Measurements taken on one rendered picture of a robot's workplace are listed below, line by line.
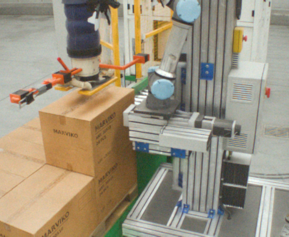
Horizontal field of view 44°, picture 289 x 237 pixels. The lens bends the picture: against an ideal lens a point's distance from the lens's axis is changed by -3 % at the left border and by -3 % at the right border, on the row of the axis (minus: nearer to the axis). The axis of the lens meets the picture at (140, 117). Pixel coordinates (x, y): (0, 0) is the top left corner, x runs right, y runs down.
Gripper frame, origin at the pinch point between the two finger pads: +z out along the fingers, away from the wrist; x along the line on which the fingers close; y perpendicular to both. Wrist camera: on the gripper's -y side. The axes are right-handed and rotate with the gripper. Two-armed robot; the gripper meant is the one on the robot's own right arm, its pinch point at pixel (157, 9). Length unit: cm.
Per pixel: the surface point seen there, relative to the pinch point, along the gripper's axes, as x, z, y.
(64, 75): -88, 27, -2
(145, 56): -26.9, 27.9, 10.0
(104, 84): -59, 41, 1
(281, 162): 94, 149, 79
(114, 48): 36, 47, -80
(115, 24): 38, 24, -78
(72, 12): -72, -7, -9
